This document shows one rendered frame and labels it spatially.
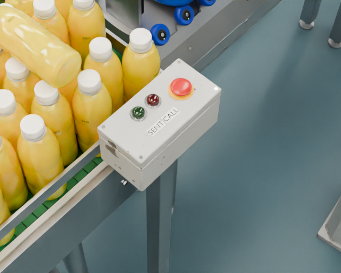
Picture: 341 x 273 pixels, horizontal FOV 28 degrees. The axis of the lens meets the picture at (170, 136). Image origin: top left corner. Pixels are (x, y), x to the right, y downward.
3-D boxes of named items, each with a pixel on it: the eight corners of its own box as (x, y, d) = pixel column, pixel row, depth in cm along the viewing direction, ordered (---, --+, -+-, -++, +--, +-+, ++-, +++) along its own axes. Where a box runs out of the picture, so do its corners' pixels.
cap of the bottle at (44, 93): (33, 87, 115) (32, 80, 114) (56, 83, 116) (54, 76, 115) (37, 105, 113) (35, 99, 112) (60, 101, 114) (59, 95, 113)
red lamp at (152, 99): (162, 101, 113) (162, 97, 112) (153, 109, 112) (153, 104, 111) (152, 93, 114) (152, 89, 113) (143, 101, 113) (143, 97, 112)
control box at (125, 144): (217, 121, 123) (222, 87, 115) (142, 193, 115) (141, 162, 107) (176, 90, 127) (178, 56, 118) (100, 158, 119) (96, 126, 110)
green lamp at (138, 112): (148, 114, 112) (148, 109, 111) (138, 122, 111) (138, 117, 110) (138, 106, 113) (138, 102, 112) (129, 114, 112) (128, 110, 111)
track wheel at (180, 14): (189, -1, 141) (183, -1, 143) (175, 11, 139) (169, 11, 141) (198, 18, 143) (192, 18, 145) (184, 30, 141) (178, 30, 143)
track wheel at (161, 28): (165, 19, 138) (159, 19, 140) (150, 31, 136) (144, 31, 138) (175, 38, 140) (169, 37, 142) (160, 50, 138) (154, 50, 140)
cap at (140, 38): (125, 44, 121) (125, 37, 119) (138, 30, 123) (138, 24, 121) (143, 54, 120) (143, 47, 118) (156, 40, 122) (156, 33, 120)
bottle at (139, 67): (117, 106, 137) (112, 45, 121) (138, 83, 140) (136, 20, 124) (146, 124, 135) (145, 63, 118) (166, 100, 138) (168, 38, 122)
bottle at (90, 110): (86, 123, 135) (77, 62, 118) (120, 132, 134) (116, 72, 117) (73, 153, 131) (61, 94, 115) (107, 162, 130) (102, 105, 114)
